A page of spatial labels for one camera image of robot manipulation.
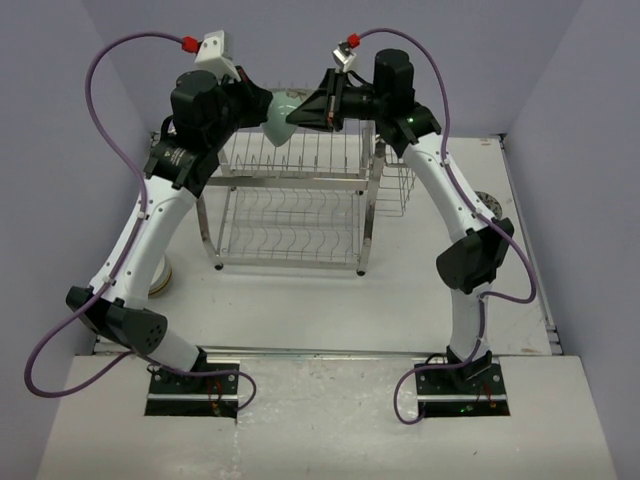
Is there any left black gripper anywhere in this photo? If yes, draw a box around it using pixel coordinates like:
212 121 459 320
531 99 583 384
210 66 277 149

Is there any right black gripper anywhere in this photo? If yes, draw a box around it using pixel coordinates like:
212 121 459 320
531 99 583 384
287 68 387 133

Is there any celadon green bowl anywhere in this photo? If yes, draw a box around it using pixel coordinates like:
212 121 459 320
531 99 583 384
261 89 308 147

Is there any light blue white bowl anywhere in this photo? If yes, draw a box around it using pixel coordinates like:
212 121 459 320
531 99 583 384
148 254 173 296

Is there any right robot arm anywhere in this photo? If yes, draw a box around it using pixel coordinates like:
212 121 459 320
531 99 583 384
287 49 514 393

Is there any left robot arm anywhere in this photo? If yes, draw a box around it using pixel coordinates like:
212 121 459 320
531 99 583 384
66 67 273 393

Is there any stainless steel dish rack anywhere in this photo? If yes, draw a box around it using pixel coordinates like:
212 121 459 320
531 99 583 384
196 120 385 276

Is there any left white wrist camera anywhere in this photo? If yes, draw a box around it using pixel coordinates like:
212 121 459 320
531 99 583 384
194 30 240 81

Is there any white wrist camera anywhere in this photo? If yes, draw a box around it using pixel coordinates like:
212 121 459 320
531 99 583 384
194 30 240 81
332 42 357 72

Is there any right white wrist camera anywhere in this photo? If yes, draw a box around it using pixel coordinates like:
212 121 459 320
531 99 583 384
332 42 357 72

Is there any wire utensil basket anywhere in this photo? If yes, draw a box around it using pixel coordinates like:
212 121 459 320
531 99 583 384
376 146 416 217

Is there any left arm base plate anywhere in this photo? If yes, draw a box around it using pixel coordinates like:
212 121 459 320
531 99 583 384
144 365 239 419

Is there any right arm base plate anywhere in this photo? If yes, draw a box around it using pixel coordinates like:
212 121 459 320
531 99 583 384
415 359 511 418

